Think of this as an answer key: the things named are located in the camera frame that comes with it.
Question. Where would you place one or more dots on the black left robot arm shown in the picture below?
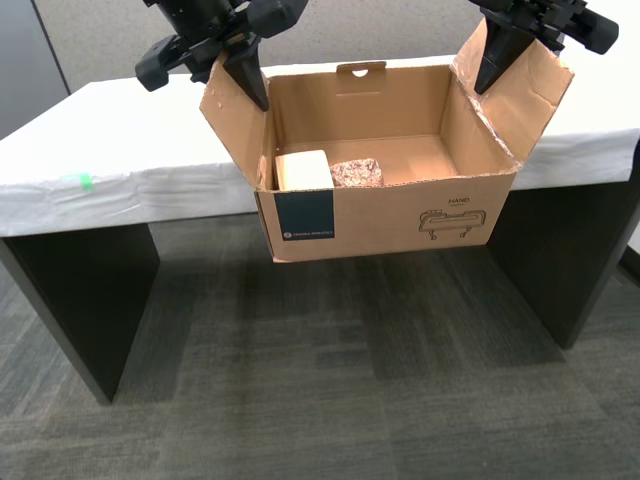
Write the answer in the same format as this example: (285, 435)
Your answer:
(195, 12)

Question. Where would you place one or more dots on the light wooden block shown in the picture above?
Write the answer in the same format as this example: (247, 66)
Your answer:
(305, 170)

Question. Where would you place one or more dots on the dark table leg panel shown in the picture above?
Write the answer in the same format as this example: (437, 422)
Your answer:
(565, 260)
(75, 300)

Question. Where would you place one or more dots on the white plastic table cover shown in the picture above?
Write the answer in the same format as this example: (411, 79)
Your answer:
(150, 140)

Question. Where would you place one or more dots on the speckled beige rock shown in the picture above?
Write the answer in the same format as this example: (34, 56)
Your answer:
(357, 172)

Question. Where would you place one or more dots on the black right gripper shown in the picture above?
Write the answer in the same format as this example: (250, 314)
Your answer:
(545, 17)

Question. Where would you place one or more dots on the brown cardboard box with flaps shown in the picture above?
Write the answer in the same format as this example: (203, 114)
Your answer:
(390, 220)

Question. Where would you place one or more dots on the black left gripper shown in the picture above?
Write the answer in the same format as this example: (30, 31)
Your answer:
(215, 45)

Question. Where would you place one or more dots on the green tape piece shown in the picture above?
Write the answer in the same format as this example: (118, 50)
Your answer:
(82, 181)

